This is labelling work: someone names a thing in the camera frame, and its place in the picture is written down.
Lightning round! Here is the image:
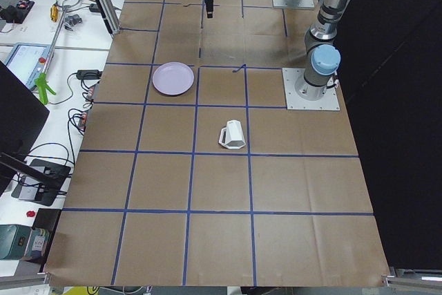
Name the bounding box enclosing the lilac plate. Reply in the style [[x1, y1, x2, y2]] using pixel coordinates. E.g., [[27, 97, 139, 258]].
[[152, 62, 194, 95]]

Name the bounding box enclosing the long silver reacher grabber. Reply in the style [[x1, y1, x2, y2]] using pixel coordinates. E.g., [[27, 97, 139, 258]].
[[35, 5, 68, 105]]

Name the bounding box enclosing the green box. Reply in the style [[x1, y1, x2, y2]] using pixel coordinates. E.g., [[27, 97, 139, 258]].
[[1, 224, 50, 260]]

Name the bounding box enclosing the white faceted cup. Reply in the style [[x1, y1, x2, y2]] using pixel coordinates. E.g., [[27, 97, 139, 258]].
[[218, 120, 246, 150]]

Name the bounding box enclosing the yellow tool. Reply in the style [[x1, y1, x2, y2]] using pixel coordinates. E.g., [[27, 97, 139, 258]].
[[50, 4, 59, 22]]

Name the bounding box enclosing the blue-framed teach pendant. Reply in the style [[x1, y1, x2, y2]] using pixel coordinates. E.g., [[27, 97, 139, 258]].
[[5, 43, 50, 91]]

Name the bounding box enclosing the black stand base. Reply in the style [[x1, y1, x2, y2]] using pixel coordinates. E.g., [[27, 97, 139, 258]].
[[11, 159, 71, 207]]

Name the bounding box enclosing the black monitor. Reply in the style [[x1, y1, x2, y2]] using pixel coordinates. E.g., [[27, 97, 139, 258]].
[[0, 61, 51, 196]]

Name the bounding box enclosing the brown grid paper mat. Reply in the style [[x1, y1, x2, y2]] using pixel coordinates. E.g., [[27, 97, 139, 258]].
[[46, 0, 388, 287]]

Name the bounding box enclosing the black power adapter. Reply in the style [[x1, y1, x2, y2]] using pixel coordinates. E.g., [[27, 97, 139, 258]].
[[76, 70, 102, 80]]

